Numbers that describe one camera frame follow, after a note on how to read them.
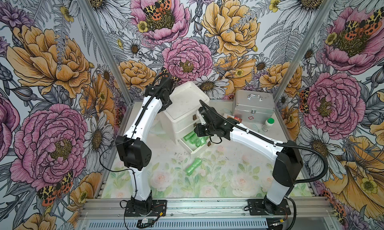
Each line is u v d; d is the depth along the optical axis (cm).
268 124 99
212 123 63
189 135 94
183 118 81
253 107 100
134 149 48
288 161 45
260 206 75
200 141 78
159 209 74
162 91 59
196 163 88
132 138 49
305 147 44
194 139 94
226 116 108
